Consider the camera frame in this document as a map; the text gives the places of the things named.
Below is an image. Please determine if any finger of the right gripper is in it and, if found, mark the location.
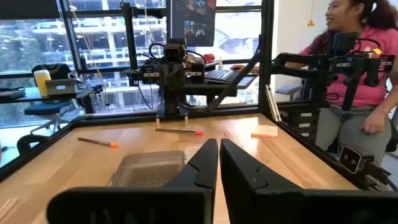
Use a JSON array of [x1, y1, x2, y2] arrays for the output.
[[172, 63, 187, 94], [160, 63, 174, 94]]

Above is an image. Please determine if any dark office desk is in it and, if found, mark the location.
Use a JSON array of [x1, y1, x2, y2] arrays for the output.
[[0, 85, 96, 114]]

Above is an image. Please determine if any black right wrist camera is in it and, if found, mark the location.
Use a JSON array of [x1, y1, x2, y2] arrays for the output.
[[162, 42, 188, 63]]

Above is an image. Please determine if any dark pencil with orange eraser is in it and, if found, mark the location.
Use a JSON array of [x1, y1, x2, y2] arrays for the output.
[[77, 137, 119, 149], [153, 128, 205, 136]]

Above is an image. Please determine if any silver metal bracket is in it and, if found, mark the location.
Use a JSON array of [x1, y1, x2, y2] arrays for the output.
[[264, 83, 282, 123]]

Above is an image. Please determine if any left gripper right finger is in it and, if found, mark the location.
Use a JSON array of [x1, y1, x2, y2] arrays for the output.
[[219, 138, 398, 224]]

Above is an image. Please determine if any black laptop with keyboard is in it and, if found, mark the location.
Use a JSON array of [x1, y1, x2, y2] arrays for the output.
[[204, 68, 259, 90]]

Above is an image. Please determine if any black monitor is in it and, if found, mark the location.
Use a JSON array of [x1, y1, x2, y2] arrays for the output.
[[170, 0, 218, 48]]

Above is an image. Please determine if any black table-level camera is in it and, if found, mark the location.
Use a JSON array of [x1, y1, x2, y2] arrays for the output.
[[338, 145, 374, 174]]

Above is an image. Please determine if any person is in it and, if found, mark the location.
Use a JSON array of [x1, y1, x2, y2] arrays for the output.
[[229, 0, 398, 167]]

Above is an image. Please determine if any black box stack with labels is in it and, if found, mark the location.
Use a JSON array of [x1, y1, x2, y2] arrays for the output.
[[287, 105, 321, 146]]

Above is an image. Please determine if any black aluminium table frame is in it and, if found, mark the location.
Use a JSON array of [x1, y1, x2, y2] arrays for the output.
[[0, 0, 389, 190]]

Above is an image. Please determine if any yellow hanging cord with plug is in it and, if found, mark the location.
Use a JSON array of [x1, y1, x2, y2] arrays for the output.
[[306, 0, 315, 27]]

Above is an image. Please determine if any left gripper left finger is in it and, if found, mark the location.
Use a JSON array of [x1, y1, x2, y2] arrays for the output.
[[45, 138, 219, 224]]

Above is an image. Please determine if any grey box device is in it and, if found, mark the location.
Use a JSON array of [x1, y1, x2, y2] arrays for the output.
[[45, 78, 77, 96]]

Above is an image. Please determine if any black bag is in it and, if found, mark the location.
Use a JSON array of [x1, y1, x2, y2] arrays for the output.
[[30, 63, 73, 81]]

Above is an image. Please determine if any yellow cup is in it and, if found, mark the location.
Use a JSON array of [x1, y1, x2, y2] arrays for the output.
[[33, 69, 52, 98]]

